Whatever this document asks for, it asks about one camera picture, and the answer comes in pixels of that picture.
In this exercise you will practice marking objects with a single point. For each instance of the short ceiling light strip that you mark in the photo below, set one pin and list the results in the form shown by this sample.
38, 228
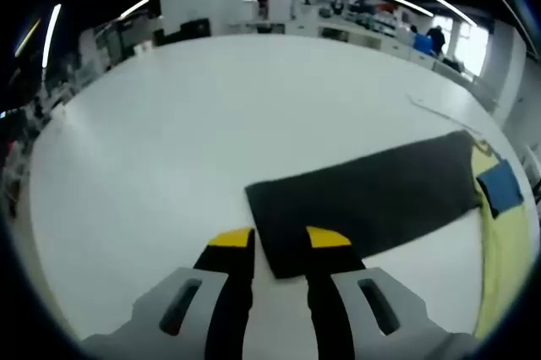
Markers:
51, 34

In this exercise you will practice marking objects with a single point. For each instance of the long white counter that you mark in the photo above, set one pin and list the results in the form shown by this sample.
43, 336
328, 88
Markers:
359, 36

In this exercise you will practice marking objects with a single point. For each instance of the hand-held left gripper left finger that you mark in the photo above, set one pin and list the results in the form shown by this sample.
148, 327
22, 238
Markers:
230, 284

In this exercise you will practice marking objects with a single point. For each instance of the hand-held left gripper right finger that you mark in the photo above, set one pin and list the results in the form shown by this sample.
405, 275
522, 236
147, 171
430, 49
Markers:
334, 288

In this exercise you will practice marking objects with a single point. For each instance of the thin white template strip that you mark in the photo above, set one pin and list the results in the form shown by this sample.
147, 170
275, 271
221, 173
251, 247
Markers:
439, 115

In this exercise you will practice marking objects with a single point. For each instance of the yellow grey blue garment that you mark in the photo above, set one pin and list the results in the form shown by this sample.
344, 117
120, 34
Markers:
359, 208

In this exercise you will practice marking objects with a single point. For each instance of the black monitor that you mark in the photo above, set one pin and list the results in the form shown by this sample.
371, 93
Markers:
186, 30

